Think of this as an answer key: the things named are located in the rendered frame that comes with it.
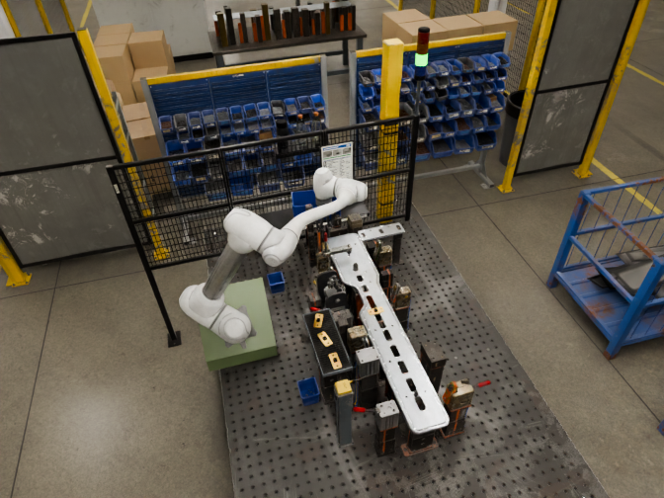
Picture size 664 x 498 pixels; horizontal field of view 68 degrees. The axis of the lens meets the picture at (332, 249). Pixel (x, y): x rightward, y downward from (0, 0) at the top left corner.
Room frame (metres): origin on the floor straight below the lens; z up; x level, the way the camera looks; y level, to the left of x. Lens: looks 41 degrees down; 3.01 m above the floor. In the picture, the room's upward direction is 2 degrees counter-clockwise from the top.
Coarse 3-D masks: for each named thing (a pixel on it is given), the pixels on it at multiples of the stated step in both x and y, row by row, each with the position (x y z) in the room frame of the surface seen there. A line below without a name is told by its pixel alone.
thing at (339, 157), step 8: (328, 144) 2.75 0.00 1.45; (336, 144) 2.77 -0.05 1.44; (344, 144) 2.78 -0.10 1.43; (352, 144) 2.80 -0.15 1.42; (320, 152) 2.74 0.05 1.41; (328, 152) 2.75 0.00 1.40; (336, 152) 2.77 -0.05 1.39; (344, 152) 2.78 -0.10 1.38; (352, 152) 2.80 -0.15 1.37; (320, 160) 2.74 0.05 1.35; (328, 160) 2.75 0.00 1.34; (336, 160) 2.77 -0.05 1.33; (344, 160) 2.78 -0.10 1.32; (352, 160) 2.80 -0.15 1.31; (328, 168) 2.75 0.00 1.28; (336, 168) 2.77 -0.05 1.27; (344, 168) 2.78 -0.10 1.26; (352, 168) 2.80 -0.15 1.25; (336, 176) 2.77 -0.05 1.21; (344, 176) 2.78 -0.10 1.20; (352, 176) 2.79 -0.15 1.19
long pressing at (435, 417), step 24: (336, 240) 2.36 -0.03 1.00; (360, 240) 2.36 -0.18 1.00; (336, 264) 2.14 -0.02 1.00; (360, 264) 2.14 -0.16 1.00; (360, 288) 1.94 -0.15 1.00; (360, 312) 1.76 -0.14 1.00; (384, 312) 1.75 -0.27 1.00; (384, 360) 1.45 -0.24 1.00; (408, 360) 1.44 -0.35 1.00; (408, 408) 1.18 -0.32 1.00; (432, 408) 1.18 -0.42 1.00
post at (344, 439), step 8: (336, 392) 1.19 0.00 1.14; (352, 392) 1.19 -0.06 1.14; (336, 400) 1.18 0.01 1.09; (344, 400) 1.17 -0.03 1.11; (352, 400) 1.18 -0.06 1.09; (336, 408) 1.22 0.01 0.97; (344, 408) 1.17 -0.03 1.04; (336, 416) 1.22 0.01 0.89; (344, 416) 1.18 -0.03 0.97; (344, 424) 1.18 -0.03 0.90; (344, 432) 1.18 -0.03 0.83; (344, 440) 1.18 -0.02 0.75; (352, 440) 1.20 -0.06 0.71
